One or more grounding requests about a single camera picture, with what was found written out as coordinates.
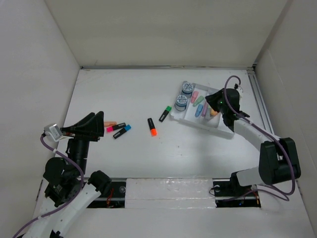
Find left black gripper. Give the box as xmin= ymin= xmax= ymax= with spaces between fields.
xmin=61 ymin=110 xmax=105 ymax=175

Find purple translucent marker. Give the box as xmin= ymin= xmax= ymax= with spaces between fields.
xmin=201 ymin=101 xmax=209 ymax=117

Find pink cap black highlighter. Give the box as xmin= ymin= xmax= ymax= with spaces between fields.
xmin=106 ymin=123 xmax=126 ymax=133

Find green eraser case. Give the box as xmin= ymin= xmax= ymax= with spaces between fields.
xmin=193 ymin=96 xmax=205 ymax=107

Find blue eraser case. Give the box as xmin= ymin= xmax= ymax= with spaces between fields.
xmin=195 ymin=104 xmax=204 ymax=118

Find blue patterned tape roll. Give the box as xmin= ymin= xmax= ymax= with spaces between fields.
xmin=181 ymin=82 xmax=194 ymax=96

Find blue cap black highlighter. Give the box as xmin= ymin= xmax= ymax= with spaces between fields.
xmin=113 ymin=124 xmax=131 ymax=139

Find green cap black highlighter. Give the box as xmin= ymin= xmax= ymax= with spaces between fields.
xmin=159 ymin=106 xmax=172 ymax=122

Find orange cap black highlighter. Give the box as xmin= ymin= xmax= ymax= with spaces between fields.
xmin=147 ymin=118 xmax=157 ymax=136

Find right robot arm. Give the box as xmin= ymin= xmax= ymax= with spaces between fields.
xmin=205 ymin=88 xmax=301 ymax=197

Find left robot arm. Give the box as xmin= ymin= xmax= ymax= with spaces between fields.
xmin=23 ymin=111 xmax=111 ymax=238

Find white divided organizer tray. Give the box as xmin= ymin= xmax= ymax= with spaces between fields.
xmin=170 ymin=81 xmax=234 ymax=138

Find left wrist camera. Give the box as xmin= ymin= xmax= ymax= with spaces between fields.
xmin=44 ymin=123 xmax=63 ymax=142

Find aluminium frame profile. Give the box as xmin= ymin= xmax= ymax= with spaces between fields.
xmin=247 ymin=67 xmax=274 ymax=134

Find metal mounting rail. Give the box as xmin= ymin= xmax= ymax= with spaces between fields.
xmin=88 ymin=178 xmax=261 ymax=209

